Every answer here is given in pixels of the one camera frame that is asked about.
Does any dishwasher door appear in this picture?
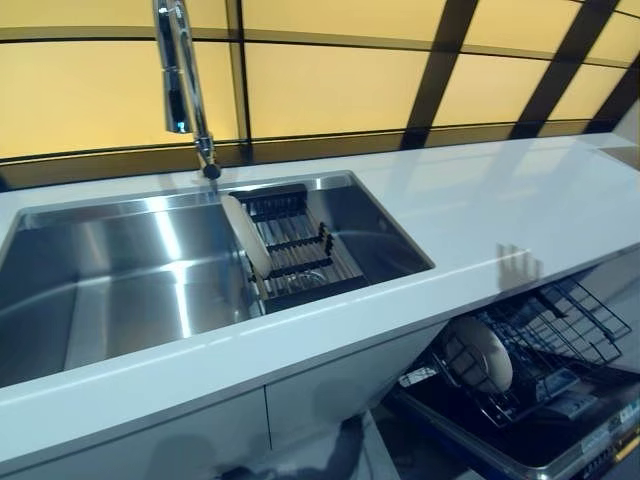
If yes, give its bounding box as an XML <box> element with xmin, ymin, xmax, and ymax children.
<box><xmin>394</xmin><ymin>359</ymin><xmax>640</xmax><ymax>480</ymax></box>

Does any cream round plate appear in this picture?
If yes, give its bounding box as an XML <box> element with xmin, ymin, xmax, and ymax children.
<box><xmin>221</xmin><ymin>193</ymin><xmax>274</xmax><ymax>279</ymax></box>
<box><xmin>442</xmin><ymin>315</ymin><xmax>515</xmax><ymax>396</ymax></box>

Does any dishwasher wire rack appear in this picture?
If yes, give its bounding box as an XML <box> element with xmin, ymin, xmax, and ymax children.
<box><xmin>399</xmin><ymin>277</ymin><xmax>632</xmax><ymax>429</ymax></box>

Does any stainless steel sink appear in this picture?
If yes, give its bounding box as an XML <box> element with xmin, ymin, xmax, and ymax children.
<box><xmin>0</xmin><ymin>169</ymin><xmax>435</xmax><ymax>389</ymax></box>

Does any black sink dish rack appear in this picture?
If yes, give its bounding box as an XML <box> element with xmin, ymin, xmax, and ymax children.
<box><xmin>228</xmin><ymin>182</ymin><xmax>371</xmax><ymax>315</ymax></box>

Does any white cabinet door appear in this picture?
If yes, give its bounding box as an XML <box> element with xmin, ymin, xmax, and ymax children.
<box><xmin>264</xmin><ymin>319</ymin><xmax>446</xmax><ymax>480</ymax></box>
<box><xmin>0</xmin><ymin>384</ymin><xmax>274</xmax><ymax>480</ymax></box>

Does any yellow dark-framed window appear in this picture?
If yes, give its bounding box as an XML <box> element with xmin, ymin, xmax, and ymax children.
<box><xmin>0</xmin><ymin>0</ymin><xmax>640</xmax><ymax>191</ymax></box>

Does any chrome gooseneck faucet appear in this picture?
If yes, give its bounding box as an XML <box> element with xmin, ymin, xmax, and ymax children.
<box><xmin>152</xmin><ymin>0</ymin><xmax>223</xmax><ymax>180</ymax></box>

